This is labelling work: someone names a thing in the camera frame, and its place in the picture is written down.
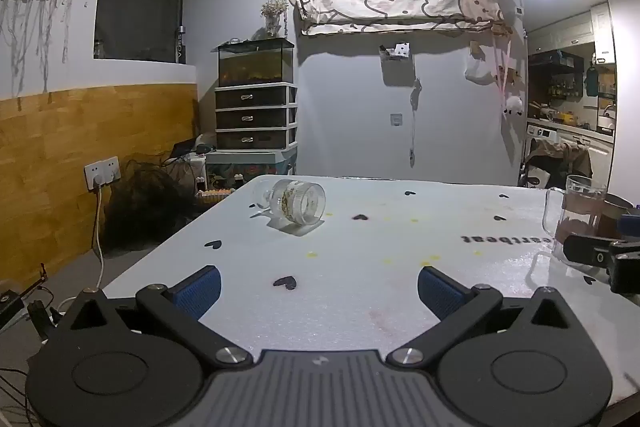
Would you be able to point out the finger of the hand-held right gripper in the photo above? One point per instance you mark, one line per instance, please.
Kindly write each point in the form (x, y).
(631, 225)
(587, 249)

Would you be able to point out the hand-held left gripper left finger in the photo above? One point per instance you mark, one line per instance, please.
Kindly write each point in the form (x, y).
(196, 293)

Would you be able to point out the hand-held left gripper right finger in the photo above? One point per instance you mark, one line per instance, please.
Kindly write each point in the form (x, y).
(441, 294)

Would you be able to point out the clear glass jar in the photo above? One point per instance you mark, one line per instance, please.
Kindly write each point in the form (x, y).
(295, 202)

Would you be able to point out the dark metal pot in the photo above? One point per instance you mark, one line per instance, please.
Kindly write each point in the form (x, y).
(617, 207)

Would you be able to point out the tall clear glass mug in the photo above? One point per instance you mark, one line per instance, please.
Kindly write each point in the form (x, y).
(575, 212)

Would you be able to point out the white washing machine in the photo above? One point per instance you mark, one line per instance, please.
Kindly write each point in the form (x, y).
(597, 152)

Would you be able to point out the brown cloth on chair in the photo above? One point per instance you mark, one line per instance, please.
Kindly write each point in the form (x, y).
(560, 159)

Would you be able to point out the black mesh net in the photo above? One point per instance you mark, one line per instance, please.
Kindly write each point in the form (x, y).
(150, 207)

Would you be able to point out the egg tray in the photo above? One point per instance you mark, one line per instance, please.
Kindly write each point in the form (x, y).
(216, 193)

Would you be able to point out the patterned low cabinet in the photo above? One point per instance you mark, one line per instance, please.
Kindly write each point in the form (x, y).
(250, 167)

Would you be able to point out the black laptop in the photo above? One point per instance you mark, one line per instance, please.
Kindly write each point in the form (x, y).
(184, 148)

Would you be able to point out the white hanging plush toy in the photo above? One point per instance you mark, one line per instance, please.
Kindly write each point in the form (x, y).
(513, 105)

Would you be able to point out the black kitchen shelf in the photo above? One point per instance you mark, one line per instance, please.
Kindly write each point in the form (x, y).
(556, 74)

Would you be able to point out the hanging grey cat toy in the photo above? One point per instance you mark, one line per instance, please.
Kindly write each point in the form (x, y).
(415, 117)

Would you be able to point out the plastic drawer unit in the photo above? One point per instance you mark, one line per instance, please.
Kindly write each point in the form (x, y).
(255, 117)

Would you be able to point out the white hanging bag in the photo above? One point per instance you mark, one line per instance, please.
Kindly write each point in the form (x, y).
(481, 69)

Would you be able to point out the glass fish tank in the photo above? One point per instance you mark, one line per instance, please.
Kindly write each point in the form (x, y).
(255, 64)

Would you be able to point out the dark bottle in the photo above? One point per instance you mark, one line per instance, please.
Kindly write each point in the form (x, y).
(181, 47)

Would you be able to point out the vase of dried flowers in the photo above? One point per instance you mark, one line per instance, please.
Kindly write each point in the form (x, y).
(274, 14)

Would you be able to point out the white wall socket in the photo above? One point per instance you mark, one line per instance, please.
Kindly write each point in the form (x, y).
(102, 172)

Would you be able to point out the small wall hook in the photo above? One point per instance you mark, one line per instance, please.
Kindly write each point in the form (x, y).
(396, 119)

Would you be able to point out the white kitchen wall cabinet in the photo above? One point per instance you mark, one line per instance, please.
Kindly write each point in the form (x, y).
(575, 29)

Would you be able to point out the white macrame wall hanging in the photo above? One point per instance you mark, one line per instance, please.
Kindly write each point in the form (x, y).
(30, 2)

